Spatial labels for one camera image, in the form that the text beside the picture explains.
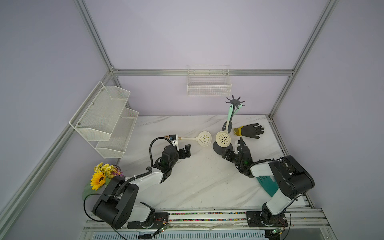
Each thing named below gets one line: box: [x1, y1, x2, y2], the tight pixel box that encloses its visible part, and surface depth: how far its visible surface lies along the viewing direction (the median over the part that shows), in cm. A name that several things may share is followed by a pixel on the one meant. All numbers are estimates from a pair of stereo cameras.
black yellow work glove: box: [233, 123, 265, 139], surface depth 113 cm
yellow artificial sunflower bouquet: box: [82, 162, 124, 200], surface depth 65 cm
